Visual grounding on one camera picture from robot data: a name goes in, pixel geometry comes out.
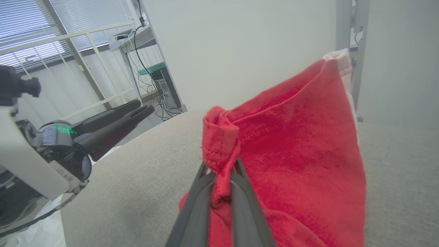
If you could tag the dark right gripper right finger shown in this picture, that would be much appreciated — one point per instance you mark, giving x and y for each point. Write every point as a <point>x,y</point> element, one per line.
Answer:
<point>248,219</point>

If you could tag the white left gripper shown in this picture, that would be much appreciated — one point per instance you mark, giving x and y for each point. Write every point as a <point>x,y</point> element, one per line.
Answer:
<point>31,161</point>

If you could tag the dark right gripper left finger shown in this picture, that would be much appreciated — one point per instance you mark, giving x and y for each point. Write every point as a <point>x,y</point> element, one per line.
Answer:
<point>195,212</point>

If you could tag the red shorts white side stripe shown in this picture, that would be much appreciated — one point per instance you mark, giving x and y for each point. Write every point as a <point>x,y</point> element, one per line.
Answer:
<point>301,154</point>

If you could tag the teal box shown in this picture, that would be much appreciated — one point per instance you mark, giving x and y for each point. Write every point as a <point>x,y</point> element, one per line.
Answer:
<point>151,68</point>

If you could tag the grey window pillar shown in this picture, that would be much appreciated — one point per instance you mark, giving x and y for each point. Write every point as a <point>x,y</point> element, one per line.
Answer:
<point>77,56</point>

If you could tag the white device on desk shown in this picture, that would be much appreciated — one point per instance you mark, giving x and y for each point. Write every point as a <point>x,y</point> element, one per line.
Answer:
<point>120,39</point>

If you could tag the grey metal desk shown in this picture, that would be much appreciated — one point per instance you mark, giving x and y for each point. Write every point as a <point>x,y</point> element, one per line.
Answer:
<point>144,37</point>

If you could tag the white metal railing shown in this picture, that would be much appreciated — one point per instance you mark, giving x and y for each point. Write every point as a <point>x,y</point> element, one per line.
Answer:
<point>68,35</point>

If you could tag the white window blind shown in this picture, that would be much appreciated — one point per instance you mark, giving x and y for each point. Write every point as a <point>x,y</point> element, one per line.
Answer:
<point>92,17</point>
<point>24,24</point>

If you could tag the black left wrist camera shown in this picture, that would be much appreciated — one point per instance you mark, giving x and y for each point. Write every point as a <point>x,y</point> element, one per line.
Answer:
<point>13,85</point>

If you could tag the grey metal partition post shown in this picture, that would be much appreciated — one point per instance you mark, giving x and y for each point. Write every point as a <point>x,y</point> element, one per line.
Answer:
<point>343,24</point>

